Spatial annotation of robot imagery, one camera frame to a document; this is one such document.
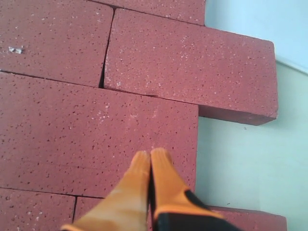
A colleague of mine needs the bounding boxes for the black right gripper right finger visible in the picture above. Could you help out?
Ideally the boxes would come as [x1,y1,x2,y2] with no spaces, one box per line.
[151,148,225,231]

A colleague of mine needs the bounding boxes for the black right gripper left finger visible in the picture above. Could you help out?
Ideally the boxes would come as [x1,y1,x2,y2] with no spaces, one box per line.
[61,151,151,231]

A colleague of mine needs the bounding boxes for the red brick front right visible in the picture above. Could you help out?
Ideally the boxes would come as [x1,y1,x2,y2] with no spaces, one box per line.
[74,196,287,231]

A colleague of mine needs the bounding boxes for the red brick third row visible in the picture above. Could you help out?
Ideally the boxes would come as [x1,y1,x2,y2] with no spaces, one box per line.
[0,73,198,197]

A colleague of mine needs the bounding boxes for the red brick front large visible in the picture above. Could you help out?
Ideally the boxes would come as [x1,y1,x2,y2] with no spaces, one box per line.
[0,188,75,231]

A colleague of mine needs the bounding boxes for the red brick middle right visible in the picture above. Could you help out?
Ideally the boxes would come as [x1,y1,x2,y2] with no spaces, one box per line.
[104,9,278,125]

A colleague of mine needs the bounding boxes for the red brick back right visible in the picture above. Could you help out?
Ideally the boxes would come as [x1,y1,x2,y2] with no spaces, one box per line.
[96,0,206,26]

